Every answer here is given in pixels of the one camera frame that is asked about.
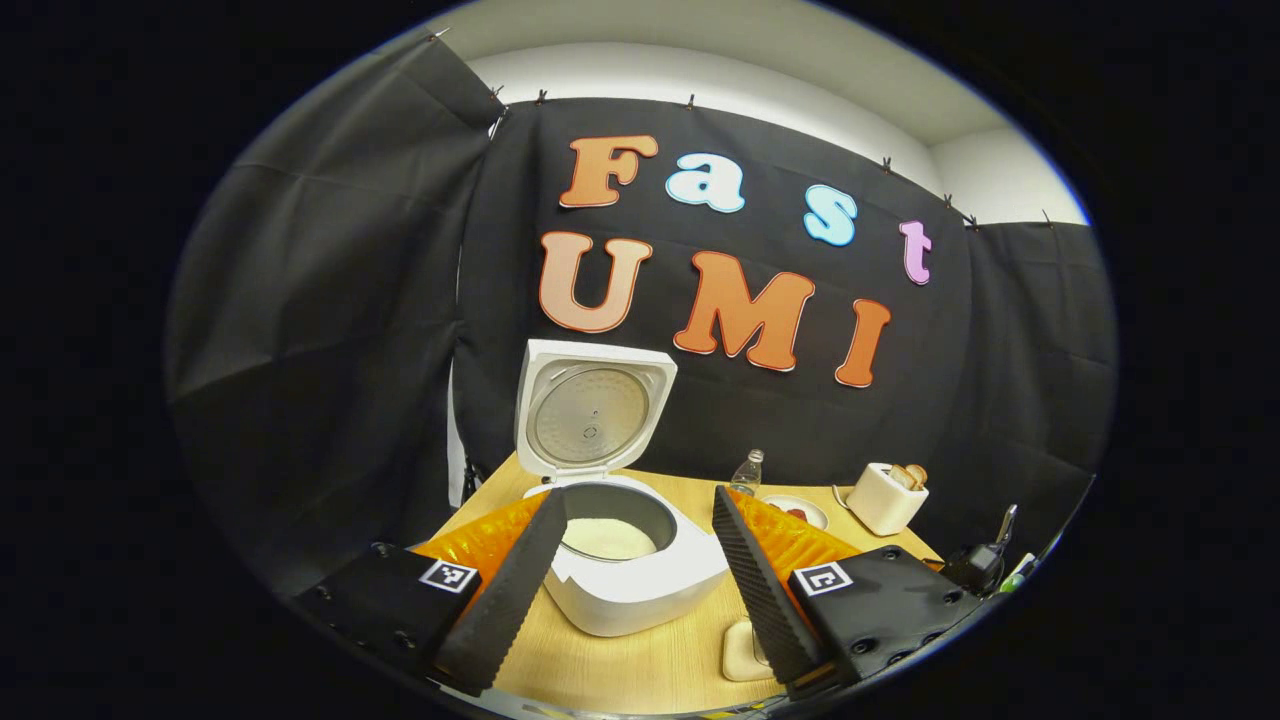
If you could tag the white round plate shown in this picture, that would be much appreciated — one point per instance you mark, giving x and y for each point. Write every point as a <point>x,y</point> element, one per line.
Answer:
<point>815,515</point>

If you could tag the white green packet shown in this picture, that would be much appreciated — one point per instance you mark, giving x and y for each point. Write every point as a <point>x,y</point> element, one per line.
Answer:
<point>1018,575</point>

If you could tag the black backdrop cloth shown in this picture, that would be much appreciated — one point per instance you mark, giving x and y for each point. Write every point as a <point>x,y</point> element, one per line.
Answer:
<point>330,330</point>

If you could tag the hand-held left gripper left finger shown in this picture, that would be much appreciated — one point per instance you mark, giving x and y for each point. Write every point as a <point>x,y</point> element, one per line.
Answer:
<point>510,600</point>

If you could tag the toasted bread slice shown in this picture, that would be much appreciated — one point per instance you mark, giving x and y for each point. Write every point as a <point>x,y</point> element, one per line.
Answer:
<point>900,478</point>
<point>918,474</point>

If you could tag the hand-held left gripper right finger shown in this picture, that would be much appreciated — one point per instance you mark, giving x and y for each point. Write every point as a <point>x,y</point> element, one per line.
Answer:
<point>765,600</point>

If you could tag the white rice cooker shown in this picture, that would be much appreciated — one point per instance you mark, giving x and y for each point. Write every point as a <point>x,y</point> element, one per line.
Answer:
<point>620,600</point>

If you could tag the clear water bottle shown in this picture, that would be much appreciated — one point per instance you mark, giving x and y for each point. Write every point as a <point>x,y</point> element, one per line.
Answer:
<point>745,478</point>

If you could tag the white toaster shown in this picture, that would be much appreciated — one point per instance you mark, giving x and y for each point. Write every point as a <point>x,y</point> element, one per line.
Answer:
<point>880,505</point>

